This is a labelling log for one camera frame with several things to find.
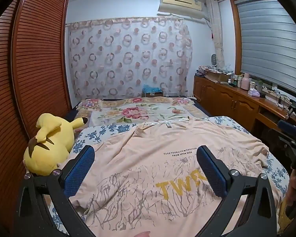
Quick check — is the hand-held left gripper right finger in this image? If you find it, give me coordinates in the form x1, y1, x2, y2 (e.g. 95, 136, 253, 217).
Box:
196, 145, 279, 237

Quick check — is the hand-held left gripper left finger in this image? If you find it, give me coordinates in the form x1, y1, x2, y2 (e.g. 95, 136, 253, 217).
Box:
13, 145, 96, 237

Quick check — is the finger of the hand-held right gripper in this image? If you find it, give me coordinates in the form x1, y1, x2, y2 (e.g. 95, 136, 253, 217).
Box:
277, 119, 296, 139
277, 134, 296, 153

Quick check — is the beige printed t-shirt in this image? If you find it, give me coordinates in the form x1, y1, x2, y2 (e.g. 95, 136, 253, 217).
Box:
69, 117, 284, 237

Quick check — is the yellow plush toy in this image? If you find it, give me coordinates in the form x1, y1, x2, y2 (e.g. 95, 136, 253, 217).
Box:
23, 113, 88, 177

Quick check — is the blue floral bed sheet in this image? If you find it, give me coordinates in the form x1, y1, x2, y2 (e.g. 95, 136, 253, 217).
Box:
22, 116, 290, 237

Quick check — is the wooden sideboard cabinet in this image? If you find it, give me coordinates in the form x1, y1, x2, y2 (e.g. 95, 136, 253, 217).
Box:
194, 75, 296, 139

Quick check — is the pink floral blanket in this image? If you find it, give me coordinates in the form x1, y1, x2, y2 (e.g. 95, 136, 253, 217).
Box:
75, 97, 210, 131

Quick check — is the grey window blind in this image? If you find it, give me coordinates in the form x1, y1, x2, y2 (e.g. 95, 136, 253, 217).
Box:
237, 0, 296, 99

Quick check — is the open cardboard box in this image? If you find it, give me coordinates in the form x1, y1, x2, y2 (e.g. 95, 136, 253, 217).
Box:
205, 69, 230, 83

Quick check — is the cardboard box with blue filling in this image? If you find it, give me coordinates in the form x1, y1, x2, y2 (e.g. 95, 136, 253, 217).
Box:
142, 83, 164, 97

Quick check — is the brown louvered wooden wardrobe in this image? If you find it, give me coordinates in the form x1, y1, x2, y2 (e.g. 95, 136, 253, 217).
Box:
0, 0, 72, 193

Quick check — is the beige tied drape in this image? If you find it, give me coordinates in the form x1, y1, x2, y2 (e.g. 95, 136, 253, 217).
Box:
207, 0, 225, 70

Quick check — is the sheer curtain with circles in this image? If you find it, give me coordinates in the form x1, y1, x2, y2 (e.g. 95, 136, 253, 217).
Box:
66, 17, 193, 99

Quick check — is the beige wall air conditioner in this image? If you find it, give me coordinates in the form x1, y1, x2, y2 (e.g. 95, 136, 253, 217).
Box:
157, 0, 205, 20

